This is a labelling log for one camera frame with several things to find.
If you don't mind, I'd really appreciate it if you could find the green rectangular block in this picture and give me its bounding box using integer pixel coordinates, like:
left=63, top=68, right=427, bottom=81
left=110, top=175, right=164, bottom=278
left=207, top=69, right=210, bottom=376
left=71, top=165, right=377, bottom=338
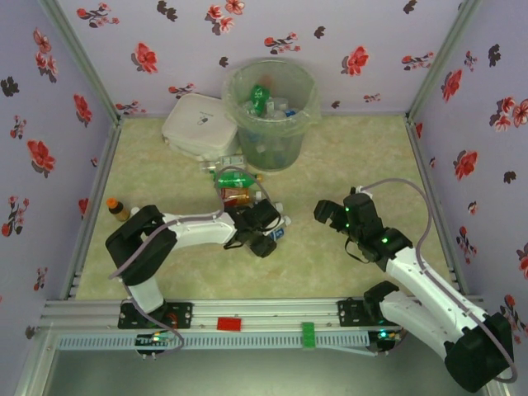
left=301, top=321, right=315, bottom=351

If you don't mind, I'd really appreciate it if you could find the aluminium side frame rail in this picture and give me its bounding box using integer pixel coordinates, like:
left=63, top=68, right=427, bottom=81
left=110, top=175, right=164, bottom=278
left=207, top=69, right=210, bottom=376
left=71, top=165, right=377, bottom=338
left=406, top=115, right=467, bottom=296
left=61, top=117, right=125, bottom=299

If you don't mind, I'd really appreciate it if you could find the clear plastic bin liner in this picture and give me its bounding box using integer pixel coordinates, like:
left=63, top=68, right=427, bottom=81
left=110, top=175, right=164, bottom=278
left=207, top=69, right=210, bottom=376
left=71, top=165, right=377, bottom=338
left=221, top=57, right=323, bottom=137

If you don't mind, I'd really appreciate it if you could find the white slotted cable duct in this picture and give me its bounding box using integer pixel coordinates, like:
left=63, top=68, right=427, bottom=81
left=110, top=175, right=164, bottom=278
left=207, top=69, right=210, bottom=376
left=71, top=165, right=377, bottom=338
left=55, top=332, right=370, bottom=351

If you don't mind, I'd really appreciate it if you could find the grey translucent plastic bin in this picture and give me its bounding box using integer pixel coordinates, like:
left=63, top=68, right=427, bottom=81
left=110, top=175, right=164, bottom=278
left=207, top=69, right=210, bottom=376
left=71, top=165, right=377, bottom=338
left=222, top=57, right=322, bottom=171

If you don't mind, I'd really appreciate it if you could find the aluminium mounting rail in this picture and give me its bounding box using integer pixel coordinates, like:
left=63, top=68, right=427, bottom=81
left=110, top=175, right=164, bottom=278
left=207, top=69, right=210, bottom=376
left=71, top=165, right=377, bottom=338
left=39, top=295, right=492, bottom=331

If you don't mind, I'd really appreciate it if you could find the grey right arm cable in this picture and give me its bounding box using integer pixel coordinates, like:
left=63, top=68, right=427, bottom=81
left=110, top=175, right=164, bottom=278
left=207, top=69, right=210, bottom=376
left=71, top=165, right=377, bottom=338
left=358, top=177, right=519, bottom=384

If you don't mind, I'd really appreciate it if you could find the red label bottle white cap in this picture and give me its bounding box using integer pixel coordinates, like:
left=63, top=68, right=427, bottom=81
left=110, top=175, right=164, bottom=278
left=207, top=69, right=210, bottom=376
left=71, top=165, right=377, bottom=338
left=220, top=187, right=263, bottom=207

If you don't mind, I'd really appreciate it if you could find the clear bottle white green label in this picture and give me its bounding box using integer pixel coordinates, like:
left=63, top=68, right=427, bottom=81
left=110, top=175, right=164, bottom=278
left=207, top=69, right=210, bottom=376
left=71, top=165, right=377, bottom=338
left=200, top=154, right=248, bottom=174

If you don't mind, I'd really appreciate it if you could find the brown bottle orange cap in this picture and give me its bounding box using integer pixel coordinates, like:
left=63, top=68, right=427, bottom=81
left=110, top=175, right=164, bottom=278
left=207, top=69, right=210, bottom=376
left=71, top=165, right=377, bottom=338
left=106, top=197, right=130, bottom=223

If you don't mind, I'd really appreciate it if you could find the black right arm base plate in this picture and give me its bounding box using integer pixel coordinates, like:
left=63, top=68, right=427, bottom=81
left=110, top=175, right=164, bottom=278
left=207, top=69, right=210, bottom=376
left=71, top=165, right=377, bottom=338
left=337, top=297, right=389, bottom=327

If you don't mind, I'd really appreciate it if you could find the green bottle orange cap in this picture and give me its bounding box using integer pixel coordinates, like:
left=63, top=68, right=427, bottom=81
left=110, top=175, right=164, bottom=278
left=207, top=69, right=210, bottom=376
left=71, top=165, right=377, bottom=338
left=212, top=172, right=264, bottom=190
left=252, top=83, right=271, bottom=117

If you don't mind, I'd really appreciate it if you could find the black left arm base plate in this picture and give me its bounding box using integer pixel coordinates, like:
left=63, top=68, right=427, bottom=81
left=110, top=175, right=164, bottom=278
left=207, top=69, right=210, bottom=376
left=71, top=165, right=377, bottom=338
left=118, top=300, right=194, bottom=330

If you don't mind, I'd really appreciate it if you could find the aluminium frame post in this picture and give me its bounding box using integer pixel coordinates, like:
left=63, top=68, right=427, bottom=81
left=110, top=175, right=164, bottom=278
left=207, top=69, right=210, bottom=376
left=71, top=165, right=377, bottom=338
left=39, top=0, right=125, bottom=125
left=406, top=0, right=483, bottom=125

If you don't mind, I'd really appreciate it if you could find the grey metal panel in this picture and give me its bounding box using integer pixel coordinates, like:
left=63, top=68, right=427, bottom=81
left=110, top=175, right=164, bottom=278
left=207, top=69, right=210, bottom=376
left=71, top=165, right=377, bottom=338
left=12, top=325, right=508, bottom=396

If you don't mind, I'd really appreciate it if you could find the white square lidded container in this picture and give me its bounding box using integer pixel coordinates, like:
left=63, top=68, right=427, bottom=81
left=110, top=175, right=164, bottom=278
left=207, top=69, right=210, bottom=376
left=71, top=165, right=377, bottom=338
left=161, top=92, right=241, bottom=163

